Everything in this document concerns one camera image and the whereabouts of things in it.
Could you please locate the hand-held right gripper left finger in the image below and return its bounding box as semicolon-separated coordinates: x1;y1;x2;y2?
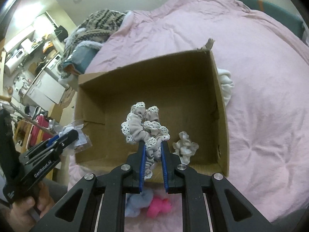
31;141;146;232

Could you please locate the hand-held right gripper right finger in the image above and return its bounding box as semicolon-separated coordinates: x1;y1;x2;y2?
161;141;276;232

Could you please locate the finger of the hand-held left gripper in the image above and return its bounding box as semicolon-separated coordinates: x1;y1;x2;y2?
45;129;79;150
24;145;65;165

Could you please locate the beige lace-trimmed scrunchie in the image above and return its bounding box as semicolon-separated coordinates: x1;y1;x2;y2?
121;102;171;180

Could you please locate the brown cardboard box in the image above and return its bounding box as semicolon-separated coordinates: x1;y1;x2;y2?
74;38;230;183

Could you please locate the person's left hand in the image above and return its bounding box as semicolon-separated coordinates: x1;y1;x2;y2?
9;181;56;232

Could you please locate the clear plastic bag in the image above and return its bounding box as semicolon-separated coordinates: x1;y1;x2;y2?
49;119;92;153

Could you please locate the red suitcase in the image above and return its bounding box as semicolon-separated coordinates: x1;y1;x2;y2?
28;115;53;148

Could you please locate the small grey white scrunchie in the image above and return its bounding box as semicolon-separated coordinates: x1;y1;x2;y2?
172;131;199;165

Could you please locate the pale blue fluffy scrunchie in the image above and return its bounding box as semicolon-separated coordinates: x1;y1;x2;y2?
125;188;154;218

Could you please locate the pink fluffy scrunchie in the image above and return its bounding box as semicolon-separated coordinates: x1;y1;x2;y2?
147;195;172;218

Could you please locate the white cabinet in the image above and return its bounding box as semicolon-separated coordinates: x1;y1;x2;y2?
26;70;67;105

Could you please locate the white washing machine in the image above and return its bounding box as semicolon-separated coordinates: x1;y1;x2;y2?
45;53;66;79

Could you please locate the teal pillow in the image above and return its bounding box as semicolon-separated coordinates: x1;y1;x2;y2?
59;45;100;75

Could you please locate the white kitchen appliance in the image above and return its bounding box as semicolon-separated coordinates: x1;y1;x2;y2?
4;48;25;74

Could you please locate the white cloth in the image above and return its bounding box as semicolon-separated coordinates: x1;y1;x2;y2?
217;68;235;107

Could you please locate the grey patterned knit blanket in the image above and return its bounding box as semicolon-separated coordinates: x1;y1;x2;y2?
63;9;126;61

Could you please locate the pink duvet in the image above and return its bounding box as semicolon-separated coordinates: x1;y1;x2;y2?
68;0;309;232

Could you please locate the teal headboard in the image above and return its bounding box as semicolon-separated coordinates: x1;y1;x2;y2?
234;0;305;39

